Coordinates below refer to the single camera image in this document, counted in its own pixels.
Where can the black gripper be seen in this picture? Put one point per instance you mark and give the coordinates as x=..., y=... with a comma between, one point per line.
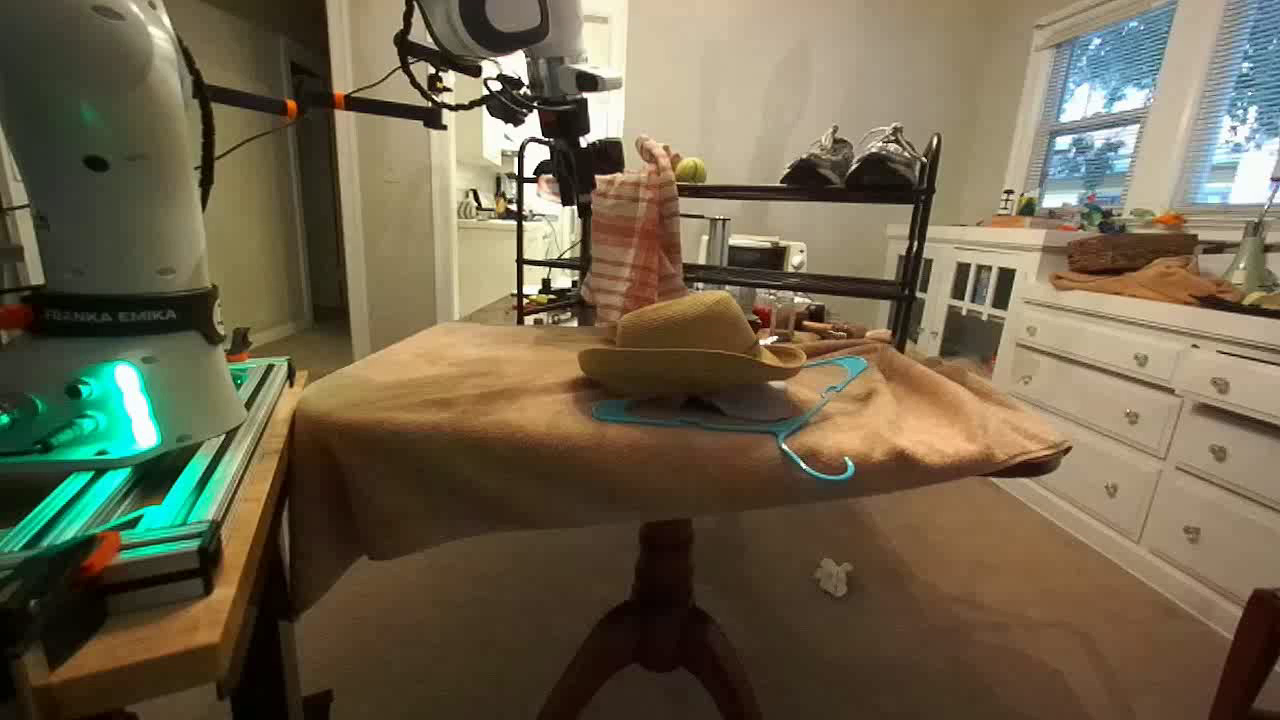
x=565, y=113

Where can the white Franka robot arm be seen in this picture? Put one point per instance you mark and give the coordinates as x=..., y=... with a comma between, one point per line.
x=107, y=200

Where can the dark glazed mug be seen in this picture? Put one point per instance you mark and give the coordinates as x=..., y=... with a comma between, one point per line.
x=615, y=160

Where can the black metal shelf rack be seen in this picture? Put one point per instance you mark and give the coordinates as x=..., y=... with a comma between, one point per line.
x=800, y=283

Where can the red striped white towel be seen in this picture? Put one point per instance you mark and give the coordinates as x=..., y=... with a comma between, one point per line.
x=636, y=244

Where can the small green round fruit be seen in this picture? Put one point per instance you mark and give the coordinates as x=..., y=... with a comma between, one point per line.
x=690, y=171

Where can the tan straw hat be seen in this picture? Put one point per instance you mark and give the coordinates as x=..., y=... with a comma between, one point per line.
x=681, y=349

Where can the black rod with orange joints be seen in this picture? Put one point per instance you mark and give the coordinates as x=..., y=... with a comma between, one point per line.
x=335, y=103

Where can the teal plastic clothes hanger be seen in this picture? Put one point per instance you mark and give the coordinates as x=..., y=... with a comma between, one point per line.
x=806, y=463

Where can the white glass door cabinet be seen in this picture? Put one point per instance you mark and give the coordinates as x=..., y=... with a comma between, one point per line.
x=967, y=303

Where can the crumpled white paper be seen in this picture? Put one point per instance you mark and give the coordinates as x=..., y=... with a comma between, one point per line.
x=834, y=579

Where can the white framed window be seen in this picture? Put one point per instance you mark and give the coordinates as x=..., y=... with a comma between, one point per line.
x=1133, y=107

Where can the brown woven basket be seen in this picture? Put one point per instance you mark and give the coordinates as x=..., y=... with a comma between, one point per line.
x=1129, y=250

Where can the brown crumpled cloth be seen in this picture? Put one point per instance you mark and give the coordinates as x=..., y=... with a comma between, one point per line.
x=1153, y=283

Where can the wooden workbench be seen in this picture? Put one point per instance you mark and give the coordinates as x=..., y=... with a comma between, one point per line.
x=173, y=632

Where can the orange black clamp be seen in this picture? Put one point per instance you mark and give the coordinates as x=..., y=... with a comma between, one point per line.
x=96, y=555

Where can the white dresser with drawers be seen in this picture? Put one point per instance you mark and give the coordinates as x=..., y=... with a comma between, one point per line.
x=1173, y=440

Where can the dark wooden table pedestal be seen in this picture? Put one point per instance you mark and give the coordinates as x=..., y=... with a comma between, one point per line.
x=662, y=613

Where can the aluminium extrusion base frame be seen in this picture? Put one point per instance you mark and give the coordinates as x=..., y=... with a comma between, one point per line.
x=163, y=494

